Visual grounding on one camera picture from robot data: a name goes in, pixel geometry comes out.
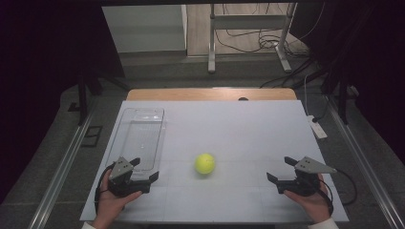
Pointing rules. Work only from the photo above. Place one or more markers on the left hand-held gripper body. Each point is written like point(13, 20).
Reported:
point(121, 168)

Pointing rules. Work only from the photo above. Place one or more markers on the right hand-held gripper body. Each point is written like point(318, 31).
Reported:
point(305, 186)

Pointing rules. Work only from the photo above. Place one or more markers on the clear plastic container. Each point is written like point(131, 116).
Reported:
point(143, 136)

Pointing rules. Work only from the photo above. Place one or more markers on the yellow tennis ball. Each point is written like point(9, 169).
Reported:
point(205, 163)

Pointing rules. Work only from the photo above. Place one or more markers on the person's right hand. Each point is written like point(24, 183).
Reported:
point(310, 205)

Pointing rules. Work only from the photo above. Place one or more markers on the person's left hand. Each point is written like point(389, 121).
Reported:
point(110, 203)

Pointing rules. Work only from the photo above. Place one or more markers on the white power strip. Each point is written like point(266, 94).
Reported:
point(316, 128)

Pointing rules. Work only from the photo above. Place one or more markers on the white board sheet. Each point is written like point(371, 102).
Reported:
point(229, 133)

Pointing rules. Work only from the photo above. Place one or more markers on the black table grommet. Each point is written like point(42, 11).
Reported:
point(243, 99)

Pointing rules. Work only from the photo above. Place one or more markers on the black stand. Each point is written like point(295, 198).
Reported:
point(83, 95)
point(342, 101)

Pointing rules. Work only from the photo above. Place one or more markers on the wooden table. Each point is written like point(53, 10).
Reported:
point(197, 94)

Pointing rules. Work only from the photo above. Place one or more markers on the white cabinet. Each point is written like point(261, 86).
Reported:
point(143, 28)

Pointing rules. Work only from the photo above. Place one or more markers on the white metal stand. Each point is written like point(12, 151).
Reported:
point(246, 22)

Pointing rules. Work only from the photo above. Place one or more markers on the black floor frame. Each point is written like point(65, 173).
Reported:
point(92, 136)

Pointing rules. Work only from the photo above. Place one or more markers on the aluminium rail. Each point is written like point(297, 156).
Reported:
point(366, 165)
point(60, 171)

